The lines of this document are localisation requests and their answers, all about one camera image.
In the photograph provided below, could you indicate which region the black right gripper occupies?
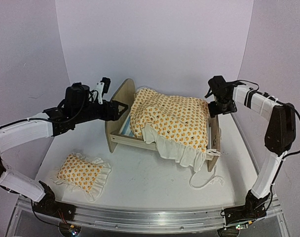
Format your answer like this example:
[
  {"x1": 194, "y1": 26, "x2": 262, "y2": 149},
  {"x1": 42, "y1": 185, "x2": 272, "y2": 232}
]
[{"x1": 207, "y1": 93, "x2": 236, "y2": 119}]

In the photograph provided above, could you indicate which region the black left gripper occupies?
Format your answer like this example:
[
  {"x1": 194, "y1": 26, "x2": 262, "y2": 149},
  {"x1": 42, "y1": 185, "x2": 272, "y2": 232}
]
[{"x1": 73, "y1": 99, "x2": 128, "y2": 124}]

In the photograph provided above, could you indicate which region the wooden striped pet bed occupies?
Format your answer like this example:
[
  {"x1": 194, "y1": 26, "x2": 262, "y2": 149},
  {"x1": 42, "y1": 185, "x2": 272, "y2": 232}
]
[{"x1": 105, "y1": 79, "x2": 221, "y2": 173}]

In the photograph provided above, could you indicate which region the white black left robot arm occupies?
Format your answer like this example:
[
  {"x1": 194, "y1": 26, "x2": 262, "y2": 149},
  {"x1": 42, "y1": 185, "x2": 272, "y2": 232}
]
[{"x1": 0, "y1": 78, "x2": 129, "y2": 222}]

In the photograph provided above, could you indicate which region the duck print small pillow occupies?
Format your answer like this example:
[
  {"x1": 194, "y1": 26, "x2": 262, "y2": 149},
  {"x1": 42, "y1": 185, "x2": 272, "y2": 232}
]
[{"x1": 50, "y1": 153, "x2": 112, "y2": 202}]

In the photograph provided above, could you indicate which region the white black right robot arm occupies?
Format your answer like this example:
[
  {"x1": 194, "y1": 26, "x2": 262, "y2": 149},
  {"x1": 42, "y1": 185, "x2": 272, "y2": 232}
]
[{"x1": 205, "y1": 76, "x2": 300, "y2": 228}]

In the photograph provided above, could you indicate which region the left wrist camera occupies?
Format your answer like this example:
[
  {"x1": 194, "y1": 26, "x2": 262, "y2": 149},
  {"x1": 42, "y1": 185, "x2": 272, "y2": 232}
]
[{"x1": 95, "y1": 77, "x2": 111, "y2": 104}]

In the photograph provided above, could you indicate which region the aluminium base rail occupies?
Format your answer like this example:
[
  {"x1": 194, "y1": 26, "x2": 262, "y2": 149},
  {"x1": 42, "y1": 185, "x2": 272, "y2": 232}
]
[{"x1": 5, "y1": 197, "x2": 290, "y2": 237}]

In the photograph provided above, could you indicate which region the duck print mattress cushion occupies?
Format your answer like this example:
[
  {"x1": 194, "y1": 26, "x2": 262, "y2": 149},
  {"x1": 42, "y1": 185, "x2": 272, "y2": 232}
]
[{"x1": 129, "y1": 87, "x2": 221, "y2": 177}]

